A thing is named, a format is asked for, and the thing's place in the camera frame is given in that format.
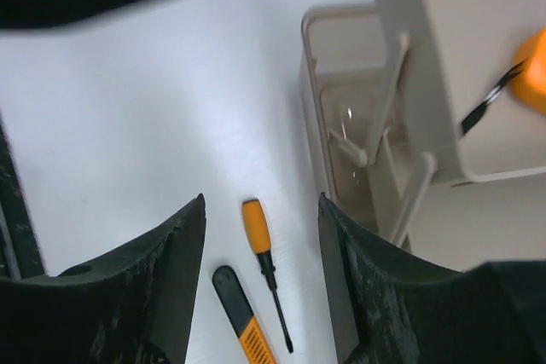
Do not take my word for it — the beige tool box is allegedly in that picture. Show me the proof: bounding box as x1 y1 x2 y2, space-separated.
301 0 545 258

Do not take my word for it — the orange handled screwdriver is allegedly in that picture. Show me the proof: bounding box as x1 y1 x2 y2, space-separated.
241 198 294 354

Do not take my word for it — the orange black utility knife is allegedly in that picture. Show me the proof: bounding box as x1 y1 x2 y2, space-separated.
212 265 276 364

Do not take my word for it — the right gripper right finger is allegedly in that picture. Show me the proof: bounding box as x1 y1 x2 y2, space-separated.
317 196 545 363

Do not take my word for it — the orange tape measure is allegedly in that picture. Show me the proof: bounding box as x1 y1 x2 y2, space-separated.
460 28 545 136

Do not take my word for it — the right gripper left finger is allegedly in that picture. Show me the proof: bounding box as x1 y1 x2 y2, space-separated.
1 195 206 363

